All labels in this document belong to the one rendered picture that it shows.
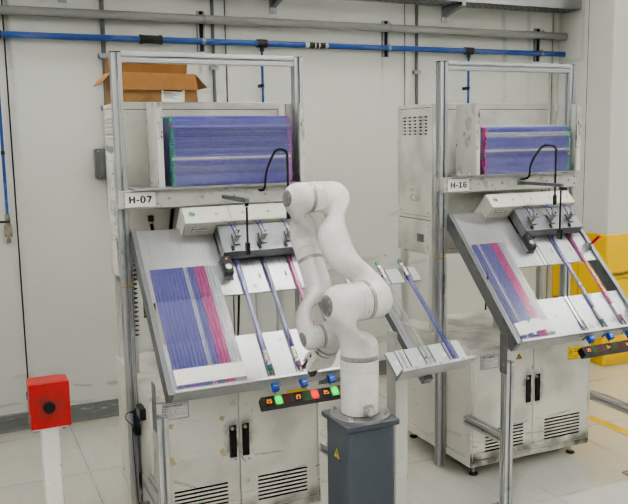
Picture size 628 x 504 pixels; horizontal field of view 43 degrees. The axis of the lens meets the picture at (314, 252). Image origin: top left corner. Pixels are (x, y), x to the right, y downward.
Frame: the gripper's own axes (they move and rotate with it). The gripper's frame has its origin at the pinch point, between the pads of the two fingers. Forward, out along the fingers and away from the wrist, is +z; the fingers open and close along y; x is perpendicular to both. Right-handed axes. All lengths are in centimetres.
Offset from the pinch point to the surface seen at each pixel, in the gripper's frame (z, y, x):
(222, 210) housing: 2, -8, 76
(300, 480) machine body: 70, 11, -15
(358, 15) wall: 39, 144, 246
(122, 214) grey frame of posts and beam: 6, -46, 83
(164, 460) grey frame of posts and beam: 27, -52, -8
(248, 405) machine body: 45.4, -9.2, 12.1
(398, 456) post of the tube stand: 41, 41, -25
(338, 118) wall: 83, 126, 202
